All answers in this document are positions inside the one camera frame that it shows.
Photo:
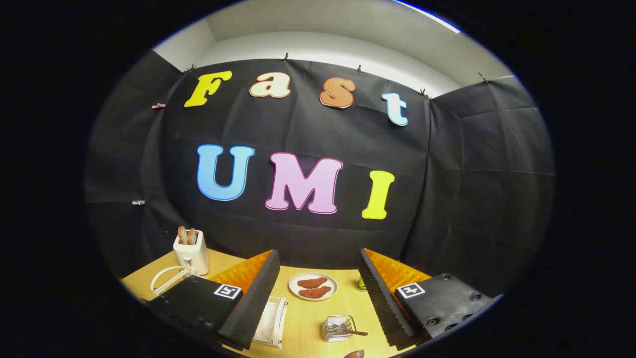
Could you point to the beige plate with meat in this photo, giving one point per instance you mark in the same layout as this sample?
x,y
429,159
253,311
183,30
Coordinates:
x,y
313,298

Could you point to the green label drink bottle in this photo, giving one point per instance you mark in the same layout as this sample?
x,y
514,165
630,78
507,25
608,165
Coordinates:
x,y
361,285

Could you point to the black backdrop cloth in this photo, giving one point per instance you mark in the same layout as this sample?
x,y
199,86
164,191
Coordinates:
x,y
308,129

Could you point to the toast slice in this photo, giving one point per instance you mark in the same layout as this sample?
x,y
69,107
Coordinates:
x,y
191,235
182,235

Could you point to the brown meat piece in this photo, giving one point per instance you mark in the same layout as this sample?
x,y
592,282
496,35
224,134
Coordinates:
x,y
312,283
314,292

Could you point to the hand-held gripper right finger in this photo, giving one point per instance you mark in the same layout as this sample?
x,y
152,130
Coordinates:
x,y
380,303

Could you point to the white toaster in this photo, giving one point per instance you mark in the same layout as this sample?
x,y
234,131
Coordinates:
x,y
191,256

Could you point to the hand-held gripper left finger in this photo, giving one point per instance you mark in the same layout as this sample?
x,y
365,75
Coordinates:
x,y
258,298

